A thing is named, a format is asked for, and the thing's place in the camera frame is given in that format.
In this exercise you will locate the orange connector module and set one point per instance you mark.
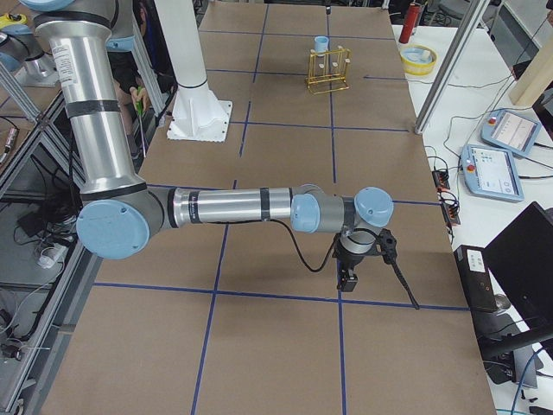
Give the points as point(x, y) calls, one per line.
point(450, 211)
point(440, 178)

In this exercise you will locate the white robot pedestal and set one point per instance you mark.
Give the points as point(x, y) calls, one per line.
point(197, 113)

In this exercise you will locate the wooden board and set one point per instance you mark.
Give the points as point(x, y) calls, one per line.
point(535, 79)

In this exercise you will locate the gold wire cup holder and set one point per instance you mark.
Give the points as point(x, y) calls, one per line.
point(327, 71)

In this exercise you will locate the white power strip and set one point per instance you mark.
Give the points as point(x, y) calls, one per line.
point(51, 255)

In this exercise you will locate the orange connector module near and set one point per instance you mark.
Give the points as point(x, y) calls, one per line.
point(450, 211)

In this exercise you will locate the red thermos bottle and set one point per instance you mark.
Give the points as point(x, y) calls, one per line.
point(410, 21)

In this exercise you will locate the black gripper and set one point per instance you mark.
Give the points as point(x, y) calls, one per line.
point(351, 262)

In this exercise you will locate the person in black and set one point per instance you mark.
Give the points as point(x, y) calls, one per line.
point(129, 89)

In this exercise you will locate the black monitor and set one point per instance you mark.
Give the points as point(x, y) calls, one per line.
point(520, 259)

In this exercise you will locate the yellow bowl with blue plate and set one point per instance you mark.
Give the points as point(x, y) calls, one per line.
point(418, 60)

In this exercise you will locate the far teach pendant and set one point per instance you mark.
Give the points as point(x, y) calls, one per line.
point(510, 131)

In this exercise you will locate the green handled tool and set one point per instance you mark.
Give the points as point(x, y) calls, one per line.
point(139, 111)

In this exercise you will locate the black computer box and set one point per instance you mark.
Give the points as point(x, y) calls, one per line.
point(475, 278)

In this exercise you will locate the orange connector module far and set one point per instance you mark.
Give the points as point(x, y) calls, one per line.
point(440, 178)

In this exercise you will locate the near teach pendant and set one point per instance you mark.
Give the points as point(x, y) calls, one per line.
point(491, 172)

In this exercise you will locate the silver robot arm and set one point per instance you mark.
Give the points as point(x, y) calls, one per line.
point(121, 213)

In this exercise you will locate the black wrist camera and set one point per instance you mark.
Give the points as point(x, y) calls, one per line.
point(388, 246)

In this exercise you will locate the light blue cup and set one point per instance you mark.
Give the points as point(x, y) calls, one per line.
point(321, 44)

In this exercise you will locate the aluminium frame post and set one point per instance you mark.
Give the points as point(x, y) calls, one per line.
point(462, 37)

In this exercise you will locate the teach pendant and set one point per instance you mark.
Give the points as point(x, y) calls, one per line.
point(510, 131)
point(491, 172)

